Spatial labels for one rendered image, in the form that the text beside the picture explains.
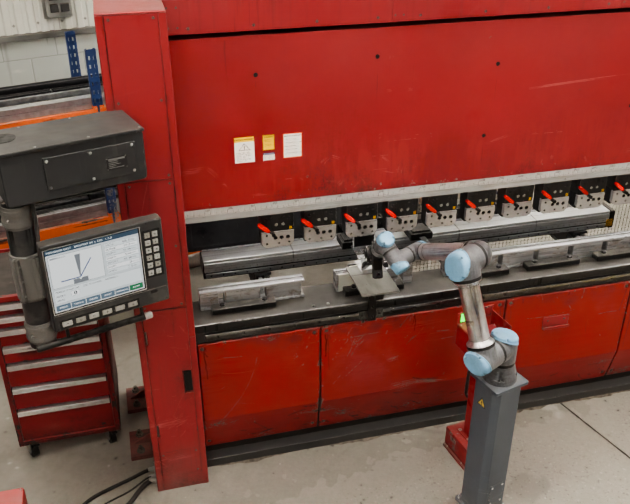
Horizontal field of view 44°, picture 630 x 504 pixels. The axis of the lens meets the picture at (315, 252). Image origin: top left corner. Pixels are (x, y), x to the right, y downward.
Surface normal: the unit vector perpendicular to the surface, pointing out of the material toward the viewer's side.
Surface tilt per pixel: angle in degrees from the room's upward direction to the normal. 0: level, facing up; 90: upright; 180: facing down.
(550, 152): 90
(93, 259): 90
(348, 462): 0
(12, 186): 90
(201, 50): 90
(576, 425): 0
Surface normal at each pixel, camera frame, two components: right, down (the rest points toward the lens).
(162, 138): 0.25, 0.47
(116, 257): 0.52, 0.41
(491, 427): -0.27, 0.47
